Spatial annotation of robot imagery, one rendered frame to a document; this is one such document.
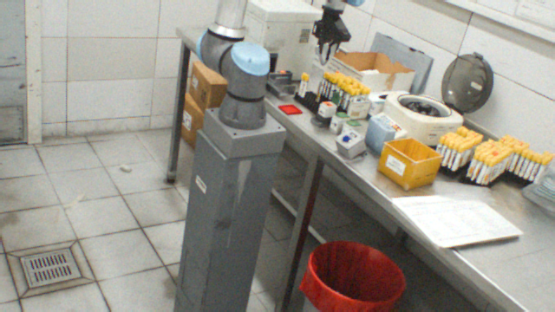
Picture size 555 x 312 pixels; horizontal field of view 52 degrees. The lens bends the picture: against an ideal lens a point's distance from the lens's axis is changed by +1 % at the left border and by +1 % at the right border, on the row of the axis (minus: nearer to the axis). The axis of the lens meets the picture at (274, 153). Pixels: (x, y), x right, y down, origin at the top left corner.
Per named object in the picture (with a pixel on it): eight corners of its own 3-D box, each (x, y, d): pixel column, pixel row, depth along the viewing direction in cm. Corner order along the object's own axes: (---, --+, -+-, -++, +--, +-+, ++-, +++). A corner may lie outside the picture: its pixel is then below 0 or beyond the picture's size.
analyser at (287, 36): (223, 58, 249) (233, -10, 235) (276, 57, 264) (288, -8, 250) (257, 86, 227) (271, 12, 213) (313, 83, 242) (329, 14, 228)
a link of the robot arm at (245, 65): (243, 101, 166) (249, 58, 159) (215, 83, 174) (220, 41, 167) (273, 94, 173) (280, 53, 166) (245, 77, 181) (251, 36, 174)
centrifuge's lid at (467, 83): (455, 42, 211) (472, 46, 215) (428, 103, 221) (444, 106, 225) (495, 63, 195) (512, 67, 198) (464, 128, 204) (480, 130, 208)
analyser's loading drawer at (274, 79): (253, 75, 231) (256, 63, 229) (267, 74, 235) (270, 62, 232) (279, 95, 217) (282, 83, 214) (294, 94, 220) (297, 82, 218)
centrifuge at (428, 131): (361, 120, 214) (369, 91, 209) (424, 120, 227) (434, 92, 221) (395, 152, 195) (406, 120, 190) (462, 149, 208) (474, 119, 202)
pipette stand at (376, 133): (359, 143, 196) (366, 117, 191) (375, 143, 199) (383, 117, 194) (375, 158, 188) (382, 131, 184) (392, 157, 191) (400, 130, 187)
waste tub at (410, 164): (375, 170, 180) (383, 142, 176) (402, 163, 188) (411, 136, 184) (406, 191, 171) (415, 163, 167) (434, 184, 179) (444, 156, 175)
